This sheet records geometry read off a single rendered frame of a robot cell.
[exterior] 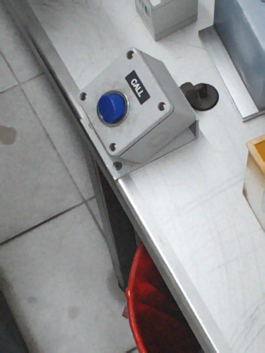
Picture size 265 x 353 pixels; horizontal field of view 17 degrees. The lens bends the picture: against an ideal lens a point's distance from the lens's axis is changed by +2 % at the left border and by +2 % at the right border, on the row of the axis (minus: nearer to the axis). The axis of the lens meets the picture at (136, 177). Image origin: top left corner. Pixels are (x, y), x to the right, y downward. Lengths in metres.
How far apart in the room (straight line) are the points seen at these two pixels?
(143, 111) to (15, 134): 1.10
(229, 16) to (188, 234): 0.19
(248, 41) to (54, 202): 1.03
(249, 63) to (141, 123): 0.11
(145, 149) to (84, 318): 0.92
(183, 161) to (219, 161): 0.03
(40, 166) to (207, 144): 1.00
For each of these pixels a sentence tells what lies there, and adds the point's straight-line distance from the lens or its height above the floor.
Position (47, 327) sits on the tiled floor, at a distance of 1.67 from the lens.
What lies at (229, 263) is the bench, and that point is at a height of 0.87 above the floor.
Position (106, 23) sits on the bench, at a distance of 0.87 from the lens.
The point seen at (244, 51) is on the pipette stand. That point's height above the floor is 0.93.
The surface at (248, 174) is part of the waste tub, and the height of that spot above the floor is 0.93.
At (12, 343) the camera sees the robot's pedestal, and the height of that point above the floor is 0.22.
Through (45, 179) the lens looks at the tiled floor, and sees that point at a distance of 1.77.
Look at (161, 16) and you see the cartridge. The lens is 0.83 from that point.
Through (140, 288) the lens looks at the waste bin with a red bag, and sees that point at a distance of 1.22.
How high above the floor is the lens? 1.60
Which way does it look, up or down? 66 degrees down
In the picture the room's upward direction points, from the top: 8 degrees counter-clockwise
